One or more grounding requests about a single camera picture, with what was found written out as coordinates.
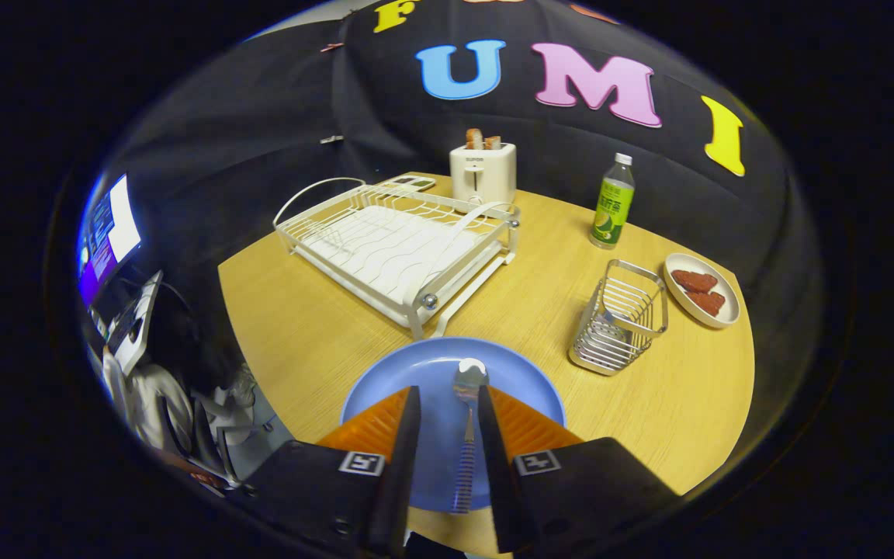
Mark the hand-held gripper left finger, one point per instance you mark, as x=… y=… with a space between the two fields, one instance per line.
x=399 y=466

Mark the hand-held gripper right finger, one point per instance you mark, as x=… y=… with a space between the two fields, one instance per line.
x=497 y=466

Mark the blue plate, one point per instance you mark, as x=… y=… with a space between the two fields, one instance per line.
x=431 y=365

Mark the white plate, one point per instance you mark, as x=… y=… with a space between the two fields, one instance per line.
x=680 y=299

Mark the red meat piece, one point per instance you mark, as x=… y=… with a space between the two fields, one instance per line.
x=707 y=303
x=694 y=280

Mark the green tea bottle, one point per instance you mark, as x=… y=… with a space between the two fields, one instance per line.
x=611 y=210

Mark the divided snack tray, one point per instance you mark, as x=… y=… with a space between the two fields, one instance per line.
x=408 y=184

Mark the white toaster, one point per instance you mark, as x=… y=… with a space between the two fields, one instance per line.
x=486 y=178

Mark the toast slice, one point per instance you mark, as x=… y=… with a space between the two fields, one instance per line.
x=493 y=143
x=474 y=140

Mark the computer monitor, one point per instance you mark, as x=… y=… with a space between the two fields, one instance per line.
x=109 y=233

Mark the black backdrop cloth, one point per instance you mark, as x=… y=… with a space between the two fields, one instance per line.
x=261 y=116

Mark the orange clip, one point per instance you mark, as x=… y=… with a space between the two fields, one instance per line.
x=330 y=46

